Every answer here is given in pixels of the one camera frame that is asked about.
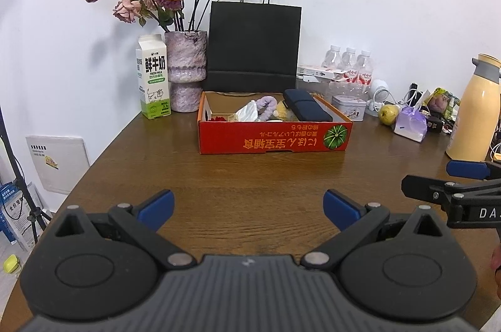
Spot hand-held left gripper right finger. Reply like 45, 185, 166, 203
301, 189, 445, 271

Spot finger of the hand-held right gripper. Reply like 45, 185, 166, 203
401, 175, 472, 204
446, 159, 501, 180

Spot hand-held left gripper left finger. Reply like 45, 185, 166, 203
55, 189, 197, 271

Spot orange cardboard box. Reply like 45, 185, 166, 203
198, 91, 354, 155

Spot dark blue case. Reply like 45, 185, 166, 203
284, 89, 333, 121

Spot yellow white plush toy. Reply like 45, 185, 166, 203
274, 102, 300, 121

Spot purple fluffy headband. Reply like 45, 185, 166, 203
250, 96, 279, 120

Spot person's right hand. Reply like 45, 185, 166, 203
490, 242, 501, 301

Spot small black box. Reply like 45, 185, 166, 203
425, 116, 445, 133

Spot yellow thermos bottle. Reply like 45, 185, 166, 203
446, 53, 501, 161

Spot purple tissue pack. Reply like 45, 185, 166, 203
393, 106, 427, 142

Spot green snack bag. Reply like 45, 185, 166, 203
425, 87, 460, 119

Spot green apple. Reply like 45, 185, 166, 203
378, 104, 400, 126

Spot printed tin box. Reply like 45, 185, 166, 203
332, 94, 368, 120

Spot small white desk fan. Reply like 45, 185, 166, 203
366, 79, 392, 113

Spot black tripod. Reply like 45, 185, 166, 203
0, 113, 51, 244

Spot white green milk carton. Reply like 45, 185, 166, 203
136, 35, 172, 120

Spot clear plastic food container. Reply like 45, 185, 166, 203
297, 76, 333, 102

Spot blue white plastic bag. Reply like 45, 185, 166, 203
0, 181, 40, 250

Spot flat white carton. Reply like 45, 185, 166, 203
297, 64, 345, 80

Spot purple mottled vase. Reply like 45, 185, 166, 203
164, 30, 208, 113

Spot black paper bag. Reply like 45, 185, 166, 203
204, 0, 303, 93

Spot white cable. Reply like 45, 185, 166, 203
401, 89, 425, 108

